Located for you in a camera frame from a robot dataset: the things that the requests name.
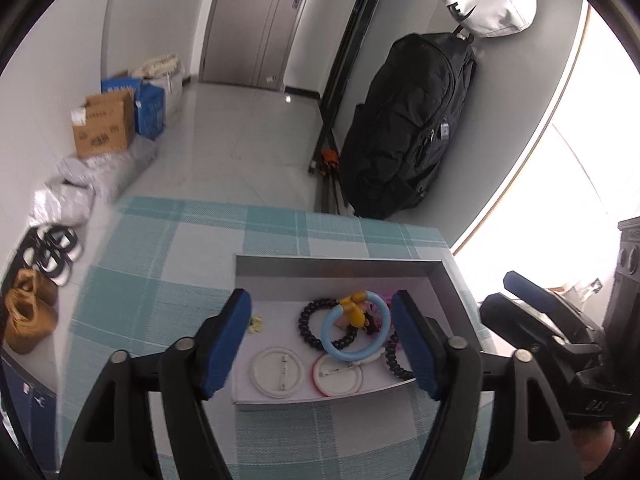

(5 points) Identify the black backpack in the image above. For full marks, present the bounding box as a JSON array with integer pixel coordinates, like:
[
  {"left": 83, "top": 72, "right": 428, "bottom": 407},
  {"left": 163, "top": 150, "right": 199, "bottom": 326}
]
[{"left": 335, "top": 31, "right": 479, "bottom": 220}]

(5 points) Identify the small blue carton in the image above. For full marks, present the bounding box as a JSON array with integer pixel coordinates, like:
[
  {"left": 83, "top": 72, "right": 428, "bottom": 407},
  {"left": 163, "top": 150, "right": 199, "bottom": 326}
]
[{"left": 101, "top": 75, "right": 144, "bottom": 95}]

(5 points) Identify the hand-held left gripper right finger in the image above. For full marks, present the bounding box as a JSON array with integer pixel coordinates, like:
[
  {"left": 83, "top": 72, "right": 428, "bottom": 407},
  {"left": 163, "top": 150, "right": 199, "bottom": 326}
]
[{"left": 390, "top": 289, "right": 584, "bottom": 480}]

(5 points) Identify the black folded stand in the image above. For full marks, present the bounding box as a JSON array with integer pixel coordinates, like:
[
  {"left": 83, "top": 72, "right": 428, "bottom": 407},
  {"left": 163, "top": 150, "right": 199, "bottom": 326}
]
[{"left": 307, "top": 0, "right": 397, "bottom": 177}]

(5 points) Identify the teal checked tablecloth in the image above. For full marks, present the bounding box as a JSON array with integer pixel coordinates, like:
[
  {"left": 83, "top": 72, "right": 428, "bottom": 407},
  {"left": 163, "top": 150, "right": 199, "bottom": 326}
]
[{"left": 58, "top": 195, "right": 496, "bottom": 480}]

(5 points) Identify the grey rectangular box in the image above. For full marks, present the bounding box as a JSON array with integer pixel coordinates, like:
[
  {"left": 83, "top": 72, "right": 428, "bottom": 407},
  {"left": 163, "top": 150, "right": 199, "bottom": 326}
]
[{"left": 230, "top": 253, "right": 489, "bottom": 412}]

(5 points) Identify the light blue bracelet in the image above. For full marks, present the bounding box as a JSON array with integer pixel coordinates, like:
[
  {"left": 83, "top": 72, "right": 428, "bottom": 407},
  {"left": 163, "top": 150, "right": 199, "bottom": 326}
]
[{"left": 319, "top": 289, "right": 392, "bottom": 364}]

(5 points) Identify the white round badge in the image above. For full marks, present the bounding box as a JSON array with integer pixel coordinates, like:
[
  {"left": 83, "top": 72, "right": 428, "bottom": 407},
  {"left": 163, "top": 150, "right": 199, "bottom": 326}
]
[{"left": 248, "top": 345, "right": 305, "bottom": 400}]

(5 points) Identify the black and white sandal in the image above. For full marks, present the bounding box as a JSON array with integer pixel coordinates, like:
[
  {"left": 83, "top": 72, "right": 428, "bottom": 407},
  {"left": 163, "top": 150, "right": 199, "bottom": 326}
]
[
  {"left": 37, "top": 245, "right": 84, "bottom": 287},
  {"left": 22, "top": 224, "right": 81, "bottom": 266}
]

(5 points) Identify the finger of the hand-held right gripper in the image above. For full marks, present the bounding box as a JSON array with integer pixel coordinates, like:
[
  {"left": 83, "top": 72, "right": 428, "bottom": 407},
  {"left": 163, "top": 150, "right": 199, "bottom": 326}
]
[
  {"left": 479, "top": 293, "right": 576, "bottom": 376},
  {"left": 503, "top": 270, "right": 609, "bottom": 346}
]

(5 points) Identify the grey plastic bag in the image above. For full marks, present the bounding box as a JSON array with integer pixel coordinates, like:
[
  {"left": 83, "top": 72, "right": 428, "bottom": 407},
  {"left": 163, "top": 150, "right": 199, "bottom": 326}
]
[
  {"left": 59, "top": 137, "right": 159, "bottom": 204},
  {"left": 28, "top": 182, "right": 96, "bottom": 226}
]

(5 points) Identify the red-rimmed round badge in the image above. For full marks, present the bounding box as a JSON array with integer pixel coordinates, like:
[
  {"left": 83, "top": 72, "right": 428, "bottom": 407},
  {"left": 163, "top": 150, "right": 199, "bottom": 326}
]
[{"left": 311, "top": 351, "right": 365, "bottom": 399}]

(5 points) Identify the grey door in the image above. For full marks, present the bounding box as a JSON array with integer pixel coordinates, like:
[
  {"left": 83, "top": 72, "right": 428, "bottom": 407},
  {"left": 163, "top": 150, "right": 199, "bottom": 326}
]
[{"left": 198, "top": 0, "right": 321, "bottom": 92}]

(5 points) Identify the white cloth bag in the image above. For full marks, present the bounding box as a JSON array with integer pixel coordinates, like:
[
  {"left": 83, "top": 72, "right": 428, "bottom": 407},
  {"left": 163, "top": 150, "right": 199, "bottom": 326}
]
[{"left": 132, "top": 52, "right": 185, "bottom": 116}]

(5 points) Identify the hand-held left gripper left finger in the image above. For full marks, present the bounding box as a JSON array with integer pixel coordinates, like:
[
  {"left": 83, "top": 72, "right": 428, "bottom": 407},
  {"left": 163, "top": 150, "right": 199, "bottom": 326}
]
[{"left": 59, "top": 288, "right": 253, "bottom": 480}]

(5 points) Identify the brown cardboard box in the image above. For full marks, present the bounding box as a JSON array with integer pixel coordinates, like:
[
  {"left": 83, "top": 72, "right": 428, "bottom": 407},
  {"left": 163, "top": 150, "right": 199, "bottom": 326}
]
[{"left": 71, "top": 90, "right": 136, "bottom": 160}]

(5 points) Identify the large blue carton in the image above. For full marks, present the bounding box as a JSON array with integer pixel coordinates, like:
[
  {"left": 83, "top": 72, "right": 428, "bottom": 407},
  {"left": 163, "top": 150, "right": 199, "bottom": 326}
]
[{"left": 133, "top": 83, "right": 166, "bottom": 140}]

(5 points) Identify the brown shoe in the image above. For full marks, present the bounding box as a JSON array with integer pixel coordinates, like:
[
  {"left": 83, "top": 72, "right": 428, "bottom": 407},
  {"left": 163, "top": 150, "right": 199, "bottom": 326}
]
[
  {"left": 4, "top": 290, "right": 59, "bottom": 356},
  {"left": 12, "top": 268, "right": 59, "bottom": 306}
]

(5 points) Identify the person's right hand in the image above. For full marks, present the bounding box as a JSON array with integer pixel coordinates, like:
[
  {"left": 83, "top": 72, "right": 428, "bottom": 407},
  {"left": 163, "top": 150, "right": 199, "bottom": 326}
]
[{"left": 569, "top": 424, "right": 616, "bottom": 480}]

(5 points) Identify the orange and black tool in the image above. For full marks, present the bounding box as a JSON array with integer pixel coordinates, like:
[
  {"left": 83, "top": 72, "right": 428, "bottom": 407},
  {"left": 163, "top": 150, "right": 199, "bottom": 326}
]
[{"left": 319, "top": 148, "right": 342, "bottom": 176}]

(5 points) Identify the black beaded bracelet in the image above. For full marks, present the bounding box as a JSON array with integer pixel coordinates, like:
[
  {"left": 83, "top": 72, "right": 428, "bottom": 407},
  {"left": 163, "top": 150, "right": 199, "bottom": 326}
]
[
  {"left": 384, "top": 335, "right": 417, "bottom": 381},
  {"left": 298, "top": 297, "right": 362, "bottom": 352}
]

